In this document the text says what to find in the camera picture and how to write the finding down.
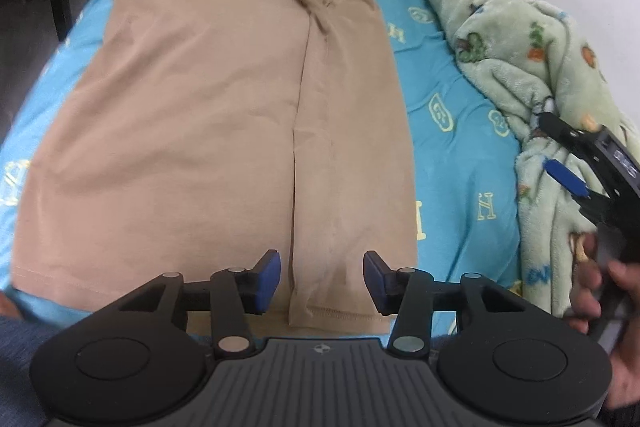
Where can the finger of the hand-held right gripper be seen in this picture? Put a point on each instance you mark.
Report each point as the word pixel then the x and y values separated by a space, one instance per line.
pixel 562 129
pixel 567 177

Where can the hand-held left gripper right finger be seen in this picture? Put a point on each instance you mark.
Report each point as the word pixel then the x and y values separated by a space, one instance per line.
pixel 375 279

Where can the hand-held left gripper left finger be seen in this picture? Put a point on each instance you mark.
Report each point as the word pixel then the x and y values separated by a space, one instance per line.
pixel 270 279

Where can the tan printed T-shirt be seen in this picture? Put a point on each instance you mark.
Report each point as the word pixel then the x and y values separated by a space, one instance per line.
pixel 200 107

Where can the person's right hand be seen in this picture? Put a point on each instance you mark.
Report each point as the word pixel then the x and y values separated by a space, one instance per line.
pixel 627 337

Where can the green printed fleece blanket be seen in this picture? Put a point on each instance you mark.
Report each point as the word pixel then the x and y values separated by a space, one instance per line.
pixel 500 37

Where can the blue patterned bedsheet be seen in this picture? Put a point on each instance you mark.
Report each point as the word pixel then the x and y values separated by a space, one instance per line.
pixel 450 72

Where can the person's blue jeans leg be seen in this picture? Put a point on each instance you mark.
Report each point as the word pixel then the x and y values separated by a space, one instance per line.
pixel 20 357

